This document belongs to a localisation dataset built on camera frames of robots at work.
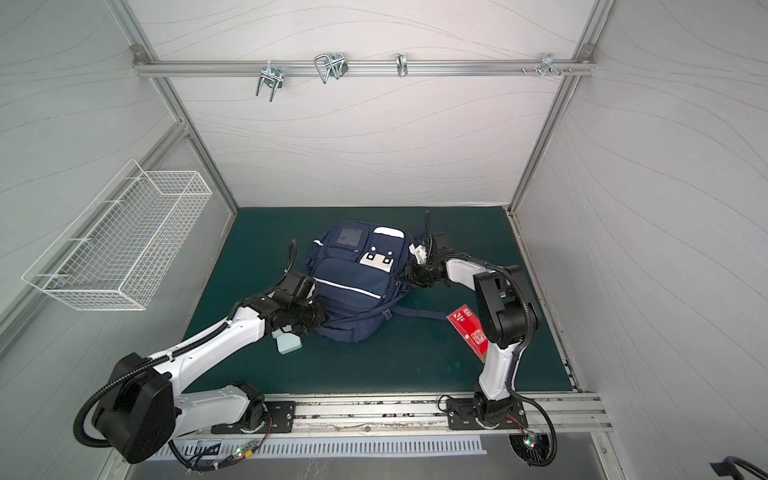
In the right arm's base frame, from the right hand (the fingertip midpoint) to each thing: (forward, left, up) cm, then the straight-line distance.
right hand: (405, 271), depth 96 cm
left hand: (-17, +20, +3) cm, 26 cm away
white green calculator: (-24, +33, -2) cm, 41 cm away
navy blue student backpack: (0, +16, +1) cm, 16 cm away
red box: (-13, -19, -6) cm, 24 cm away
